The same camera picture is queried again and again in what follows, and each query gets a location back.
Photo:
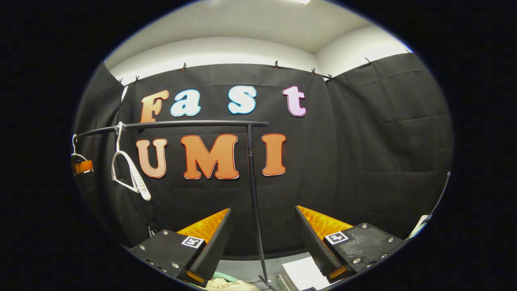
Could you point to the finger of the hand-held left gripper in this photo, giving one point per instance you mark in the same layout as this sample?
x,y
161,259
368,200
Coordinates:
x,y
85,166

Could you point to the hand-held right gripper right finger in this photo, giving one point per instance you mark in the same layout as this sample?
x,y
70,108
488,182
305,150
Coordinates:
x,y
317,246

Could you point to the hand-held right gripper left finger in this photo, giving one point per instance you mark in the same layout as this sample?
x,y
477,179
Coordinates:
x,y
210,254

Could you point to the green laundry hamper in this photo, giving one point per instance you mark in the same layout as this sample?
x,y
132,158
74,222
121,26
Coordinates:
x,y
224,276

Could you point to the cream shirt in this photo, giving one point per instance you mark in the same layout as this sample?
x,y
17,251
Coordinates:
x,y
230,286

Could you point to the white plastic hanger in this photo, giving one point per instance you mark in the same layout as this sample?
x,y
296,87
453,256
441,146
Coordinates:
x,y
73,145
139,184

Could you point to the black clothes rack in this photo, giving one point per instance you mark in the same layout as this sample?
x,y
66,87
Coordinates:
x,y
252,182

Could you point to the black backdrop cloth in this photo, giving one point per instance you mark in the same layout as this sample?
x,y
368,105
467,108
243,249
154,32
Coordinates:
x,y
383,141

